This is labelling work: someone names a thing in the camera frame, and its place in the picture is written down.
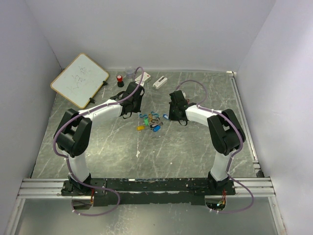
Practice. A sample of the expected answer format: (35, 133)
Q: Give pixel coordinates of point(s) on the clear plastic cup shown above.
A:
(129, 72)

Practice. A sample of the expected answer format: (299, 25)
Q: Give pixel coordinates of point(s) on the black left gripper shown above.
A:
(138, 109)

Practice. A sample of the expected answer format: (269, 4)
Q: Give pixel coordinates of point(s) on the yellow key tag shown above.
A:
(139, 128)

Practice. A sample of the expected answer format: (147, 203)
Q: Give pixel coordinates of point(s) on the white and red cardboard box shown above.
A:
(146, 78)

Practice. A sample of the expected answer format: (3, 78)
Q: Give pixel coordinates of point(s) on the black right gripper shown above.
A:
(171, 117)

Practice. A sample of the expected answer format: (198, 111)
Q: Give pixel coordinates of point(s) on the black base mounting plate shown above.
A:
(149, 191)

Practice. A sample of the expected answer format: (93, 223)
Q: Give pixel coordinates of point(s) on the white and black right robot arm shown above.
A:
(226, 133)

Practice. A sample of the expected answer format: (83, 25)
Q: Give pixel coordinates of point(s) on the white board with wooden frame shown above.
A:
(80, 80)

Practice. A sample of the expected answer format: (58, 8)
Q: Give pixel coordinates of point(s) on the red and black stamp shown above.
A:
(120, 82)

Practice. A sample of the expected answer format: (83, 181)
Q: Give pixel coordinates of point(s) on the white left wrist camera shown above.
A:
(140, 83)

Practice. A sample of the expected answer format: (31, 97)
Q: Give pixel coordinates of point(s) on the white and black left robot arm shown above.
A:
(73, 133)

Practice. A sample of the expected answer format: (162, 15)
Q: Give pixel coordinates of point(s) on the white rectangular device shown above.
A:
(160, 82)

